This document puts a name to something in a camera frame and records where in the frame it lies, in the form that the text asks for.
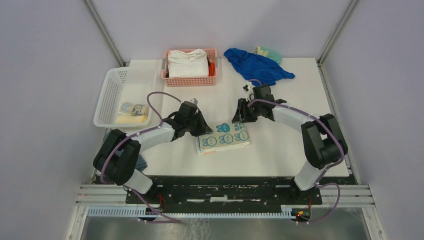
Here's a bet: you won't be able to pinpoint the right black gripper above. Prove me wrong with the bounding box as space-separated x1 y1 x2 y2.
232 98 263 123

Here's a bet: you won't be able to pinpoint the blue bunny pattern towel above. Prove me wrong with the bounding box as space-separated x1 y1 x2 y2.
196 122 251 155

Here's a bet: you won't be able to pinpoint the rabbit print towel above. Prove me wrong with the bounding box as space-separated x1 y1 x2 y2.
118 102 150 116

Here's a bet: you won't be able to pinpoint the yellow duck towel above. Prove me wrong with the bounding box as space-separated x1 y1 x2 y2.
115 114 148 125

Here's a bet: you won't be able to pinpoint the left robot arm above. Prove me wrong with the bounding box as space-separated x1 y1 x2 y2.
93 101 213 204

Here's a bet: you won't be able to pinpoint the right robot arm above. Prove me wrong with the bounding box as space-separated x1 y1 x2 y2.
232 81 348 204

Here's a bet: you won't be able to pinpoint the orange towel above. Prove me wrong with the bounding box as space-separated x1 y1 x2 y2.
208 61 216 77

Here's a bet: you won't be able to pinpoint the pink plastic basket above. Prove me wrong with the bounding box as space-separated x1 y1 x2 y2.
160 48 219 87

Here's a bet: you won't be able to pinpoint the teal green towel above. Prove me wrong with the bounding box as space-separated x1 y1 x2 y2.
252 46 283 64

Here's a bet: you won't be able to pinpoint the white folded towel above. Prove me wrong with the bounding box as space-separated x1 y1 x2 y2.
167 48 209 78

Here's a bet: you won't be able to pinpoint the white plastic basket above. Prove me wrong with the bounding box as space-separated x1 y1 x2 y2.
93 67 156 129

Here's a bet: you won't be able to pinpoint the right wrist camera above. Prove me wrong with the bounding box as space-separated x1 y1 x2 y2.
242 81 255 102

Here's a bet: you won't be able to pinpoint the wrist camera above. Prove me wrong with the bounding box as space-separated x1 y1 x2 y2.
189 98 198 105
242 81 255 102

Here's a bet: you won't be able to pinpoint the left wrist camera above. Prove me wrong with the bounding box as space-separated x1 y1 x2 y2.
189 98 198 105

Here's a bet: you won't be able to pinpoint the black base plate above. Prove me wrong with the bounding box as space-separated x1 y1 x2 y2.
93 174 359 215

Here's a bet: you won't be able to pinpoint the white cable duct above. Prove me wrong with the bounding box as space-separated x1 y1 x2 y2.
87 206 295 220

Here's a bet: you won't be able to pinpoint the aluminium frame rails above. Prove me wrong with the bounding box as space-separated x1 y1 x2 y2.
65 184 387 240

